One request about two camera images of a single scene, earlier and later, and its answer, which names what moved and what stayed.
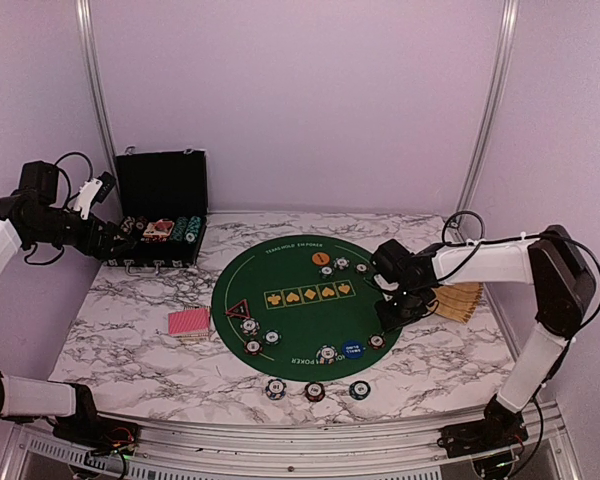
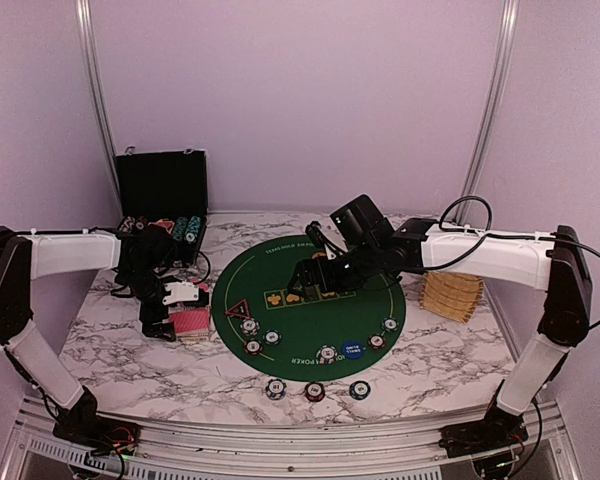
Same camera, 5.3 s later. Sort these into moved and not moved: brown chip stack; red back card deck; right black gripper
Moved: right black gripper
Not moved: red back card deck; brown chip stack
